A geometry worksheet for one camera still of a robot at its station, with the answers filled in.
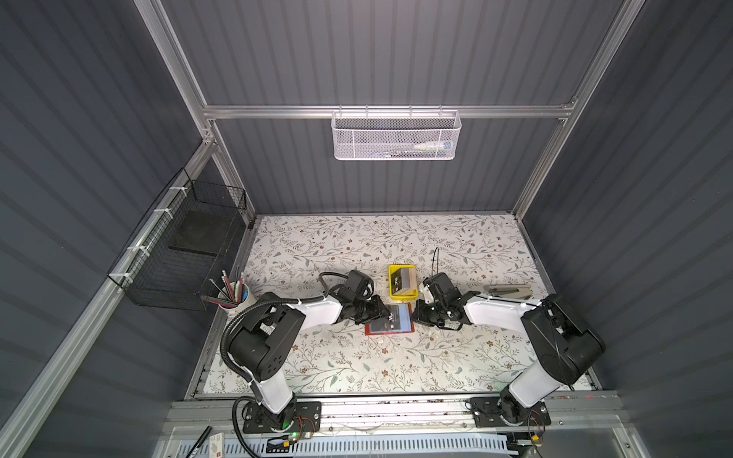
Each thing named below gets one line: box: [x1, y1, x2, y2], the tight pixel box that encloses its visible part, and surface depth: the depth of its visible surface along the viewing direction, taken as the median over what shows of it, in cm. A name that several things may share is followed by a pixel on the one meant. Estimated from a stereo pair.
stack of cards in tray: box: [391, 268, 418, 296], surface depth 98 cm
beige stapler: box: [482, 284, 535, 300], surface depth 99 cm
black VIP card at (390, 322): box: [376, 304, 401, 333], surface depth 91 cm
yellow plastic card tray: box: [389, 265, 419, 301], surface depth 98 cm
